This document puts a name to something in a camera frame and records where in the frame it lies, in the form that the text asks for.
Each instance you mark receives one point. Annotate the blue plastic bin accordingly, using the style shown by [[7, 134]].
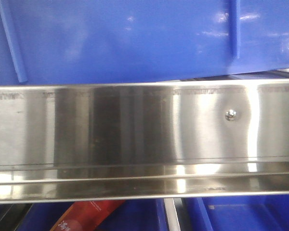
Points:
[[124, 41]]

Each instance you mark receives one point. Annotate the blue bin lower shelf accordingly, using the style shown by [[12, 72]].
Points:
[[239, 213]]

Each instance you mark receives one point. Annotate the red product box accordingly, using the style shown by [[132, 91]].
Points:
[[86, 215]]

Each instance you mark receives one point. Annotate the stainless steel rack rail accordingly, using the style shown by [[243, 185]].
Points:
[[129, 141]]

